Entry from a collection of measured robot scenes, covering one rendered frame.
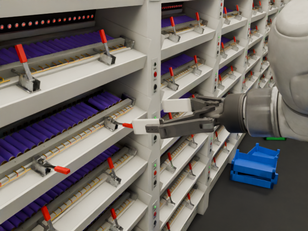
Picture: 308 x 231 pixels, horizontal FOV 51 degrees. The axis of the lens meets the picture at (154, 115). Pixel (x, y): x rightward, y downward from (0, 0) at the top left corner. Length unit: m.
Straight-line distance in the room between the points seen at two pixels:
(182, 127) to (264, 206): 1.73
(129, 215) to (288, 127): 0.77
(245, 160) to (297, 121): 2.05
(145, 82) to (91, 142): 0.30
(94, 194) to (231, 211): 1.32
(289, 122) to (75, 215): 0.61
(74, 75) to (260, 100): 0.42
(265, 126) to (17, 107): 0.45
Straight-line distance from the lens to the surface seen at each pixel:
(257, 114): 0.57
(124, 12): 1.05
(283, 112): 0.56
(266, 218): 2.17
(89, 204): 0.96
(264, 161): 2.57
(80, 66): 0.82
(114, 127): 0.92
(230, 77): 2.22
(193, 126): 0.58
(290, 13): 0.41
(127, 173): 1.08
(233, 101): 0.60
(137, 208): 1.24
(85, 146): 0.85
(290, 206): 2.33
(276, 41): 0.41
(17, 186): 0.73
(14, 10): 0.64
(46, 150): 0.79
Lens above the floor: 1.32
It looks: 22 degrees down
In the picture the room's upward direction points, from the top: straight up
